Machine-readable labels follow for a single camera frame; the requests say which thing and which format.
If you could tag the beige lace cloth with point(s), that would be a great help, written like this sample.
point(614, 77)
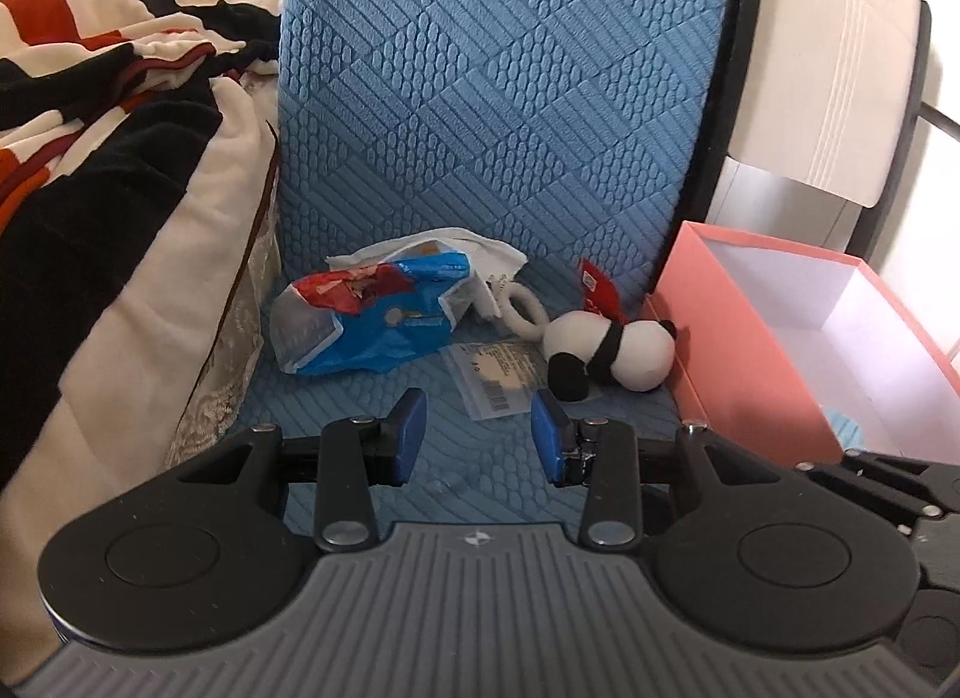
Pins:
point(225, 368)

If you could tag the clear plastic packet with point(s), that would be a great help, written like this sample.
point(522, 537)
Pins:
point(495, 375)

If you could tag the blue quilted mattress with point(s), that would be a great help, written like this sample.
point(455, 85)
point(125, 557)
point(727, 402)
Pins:
point(487, 105)

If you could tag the pink cardboard box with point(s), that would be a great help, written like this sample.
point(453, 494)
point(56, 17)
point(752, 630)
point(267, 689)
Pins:
point(720, 368)

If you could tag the black metal bed frame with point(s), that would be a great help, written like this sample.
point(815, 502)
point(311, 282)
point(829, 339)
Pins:
point(919, 68)

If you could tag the panda plush toy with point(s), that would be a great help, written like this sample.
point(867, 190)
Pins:
point(637, 353)

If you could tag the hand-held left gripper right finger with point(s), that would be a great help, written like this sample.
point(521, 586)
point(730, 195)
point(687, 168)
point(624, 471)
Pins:
point(547, 435)

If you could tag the light blue soft item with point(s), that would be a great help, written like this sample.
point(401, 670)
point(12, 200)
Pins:
point(844, 428)

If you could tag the blue plastic bag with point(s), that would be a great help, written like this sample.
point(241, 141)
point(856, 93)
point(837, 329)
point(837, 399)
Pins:
point(390, 338)

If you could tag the red black white blanket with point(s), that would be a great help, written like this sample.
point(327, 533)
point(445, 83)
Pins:
point(112, 180)

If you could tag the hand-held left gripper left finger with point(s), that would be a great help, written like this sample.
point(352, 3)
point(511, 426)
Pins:
point(411, 435)

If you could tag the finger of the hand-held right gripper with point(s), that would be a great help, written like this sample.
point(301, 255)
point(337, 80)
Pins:
point(870, 477)

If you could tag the red paper tag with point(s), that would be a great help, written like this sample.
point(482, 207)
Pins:
point(596, 285)

